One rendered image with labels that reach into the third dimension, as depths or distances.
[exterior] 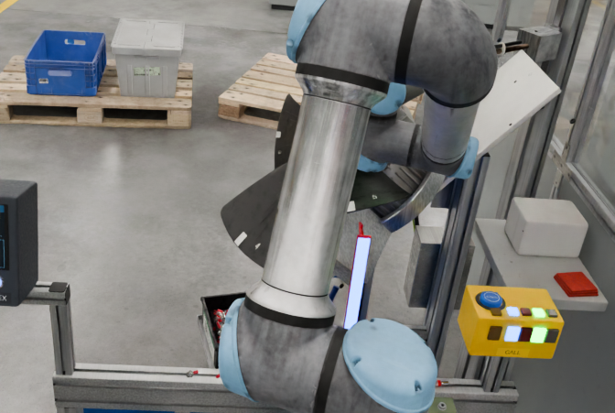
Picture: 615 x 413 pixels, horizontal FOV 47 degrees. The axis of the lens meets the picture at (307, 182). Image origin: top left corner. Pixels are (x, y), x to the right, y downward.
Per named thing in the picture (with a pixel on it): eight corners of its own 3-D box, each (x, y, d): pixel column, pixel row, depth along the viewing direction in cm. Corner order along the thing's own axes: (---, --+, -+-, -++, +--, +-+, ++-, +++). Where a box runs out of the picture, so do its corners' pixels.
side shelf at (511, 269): (553, 231, 202) (555, 222, 200) (605, 311, 170) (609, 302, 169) (471, 226, 200) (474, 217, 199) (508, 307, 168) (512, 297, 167)
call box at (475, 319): (534, 330, 140) (546, 287, 135) (550, 365, 131) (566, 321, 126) (455, 326, 139) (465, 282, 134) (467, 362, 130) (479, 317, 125)
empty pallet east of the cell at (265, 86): (422, 99, 514) (425, 80, 507) (401, 155, 429) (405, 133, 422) (266, 70, 537) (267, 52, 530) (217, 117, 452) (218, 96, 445)
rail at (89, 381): (504, 408, 146) (513, 380, 142) (510, 424, 143) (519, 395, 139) (60, 392, 139) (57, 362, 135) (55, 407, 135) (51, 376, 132)
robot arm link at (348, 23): (317, 439, 82) (426, -26, 78) (199, 401, 85) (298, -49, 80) (334, 403, 94) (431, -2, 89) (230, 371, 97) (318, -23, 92)
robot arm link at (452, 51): (529, -16, 78) (480, 135, 124) (430, -33, 80) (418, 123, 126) (507, 79, 75) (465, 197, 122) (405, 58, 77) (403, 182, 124)
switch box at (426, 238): (459, 309, 200) (476, 245, 189) (407, 308, 199) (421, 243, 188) (452, 290, 208) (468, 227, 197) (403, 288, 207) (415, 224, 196)
